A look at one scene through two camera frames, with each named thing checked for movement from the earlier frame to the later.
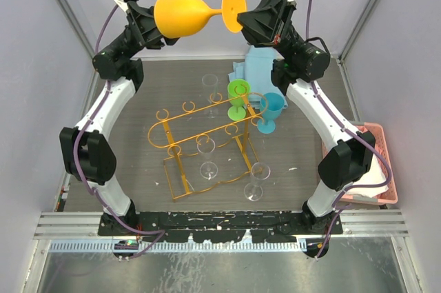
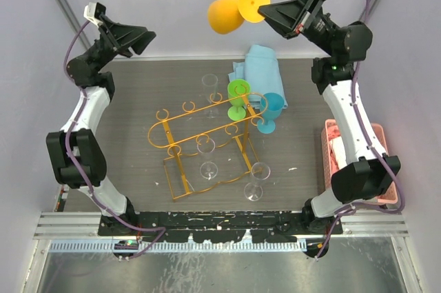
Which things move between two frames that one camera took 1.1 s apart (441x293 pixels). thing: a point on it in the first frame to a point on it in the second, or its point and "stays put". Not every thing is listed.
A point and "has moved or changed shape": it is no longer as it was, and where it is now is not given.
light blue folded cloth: x=256 y=70 stays put
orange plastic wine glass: x=177 y=15 has moved or changed shape
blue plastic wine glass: x=271 y=105 stays put
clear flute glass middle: x=208 y=169 stays put
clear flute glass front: x=260 y=171 stays put
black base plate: x=267 y=227 stays put
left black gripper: x=143 y=23 to x=123 y=36
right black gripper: x=259 y=27 to x=285 y=17
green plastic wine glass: x=236 y=88 stays put
